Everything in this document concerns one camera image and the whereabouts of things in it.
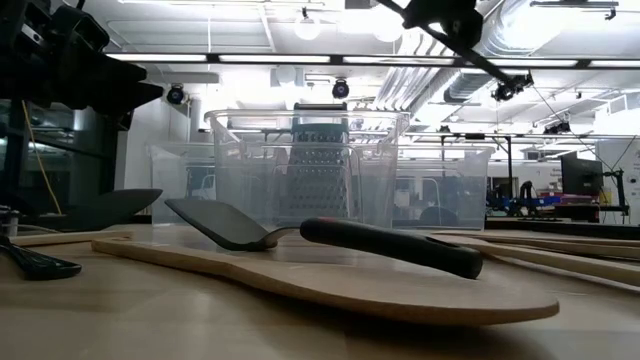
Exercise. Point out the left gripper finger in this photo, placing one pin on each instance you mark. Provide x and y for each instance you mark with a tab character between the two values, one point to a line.
125	97
122	71

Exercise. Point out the long dark kitchen knife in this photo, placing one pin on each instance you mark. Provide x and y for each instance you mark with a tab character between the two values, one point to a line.
492	69

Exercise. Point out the black spoon with red accent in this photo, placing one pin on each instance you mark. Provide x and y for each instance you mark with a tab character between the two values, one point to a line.
115	207

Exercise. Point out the black spatula with metal neck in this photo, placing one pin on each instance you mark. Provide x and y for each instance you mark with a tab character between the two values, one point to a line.
390	245

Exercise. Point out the long wooden utensil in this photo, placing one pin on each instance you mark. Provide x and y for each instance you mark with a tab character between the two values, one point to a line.
575	270

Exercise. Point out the large wooden spoon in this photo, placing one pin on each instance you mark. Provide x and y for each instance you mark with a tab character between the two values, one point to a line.
400	295

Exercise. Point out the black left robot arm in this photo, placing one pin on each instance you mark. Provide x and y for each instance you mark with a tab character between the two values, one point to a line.
15	60

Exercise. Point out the black ceiling spotlight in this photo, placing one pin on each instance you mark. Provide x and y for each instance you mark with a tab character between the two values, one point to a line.
340	89
510	89
557	127
175	94

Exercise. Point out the clear plastic bin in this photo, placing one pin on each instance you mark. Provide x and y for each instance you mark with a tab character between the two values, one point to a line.
465	190
170	200
250	175

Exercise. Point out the round white ceiling lamp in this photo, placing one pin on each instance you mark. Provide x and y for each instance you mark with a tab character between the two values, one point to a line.
307	28

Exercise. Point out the small grey cylinder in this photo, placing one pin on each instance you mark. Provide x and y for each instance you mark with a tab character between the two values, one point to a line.
10	221

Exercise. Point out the long ceiling light bar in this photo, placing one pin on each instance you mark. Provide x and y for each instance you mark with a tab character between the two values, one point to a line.
275	58

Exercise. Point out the wooden slotted spatula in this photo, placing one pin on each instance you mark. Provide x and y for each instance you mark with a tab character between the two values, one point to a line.
65	238

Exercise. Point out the glossy black plastic utensil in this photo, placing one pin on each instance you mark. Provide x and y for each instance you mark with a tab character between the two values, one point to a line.
40	267

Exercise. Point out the black monitor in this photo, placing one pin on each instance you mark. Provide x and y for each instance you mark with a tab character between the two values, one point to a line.
580	176

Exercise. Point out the teal metal box grater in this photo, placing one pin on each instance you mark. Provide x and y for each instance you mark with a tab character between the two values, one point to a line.
317	170

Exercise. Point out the cluttered background workbench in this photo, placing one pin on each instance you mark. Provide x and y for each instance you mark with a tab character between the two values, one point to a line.
550	202

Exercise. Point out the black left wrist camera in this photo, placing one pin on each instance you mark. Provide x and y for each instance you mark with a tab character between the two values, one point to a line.
80	27

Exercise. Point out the silver ventilation duct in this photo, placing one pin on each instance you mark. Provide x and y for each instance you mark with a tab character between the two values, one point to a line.
467	87

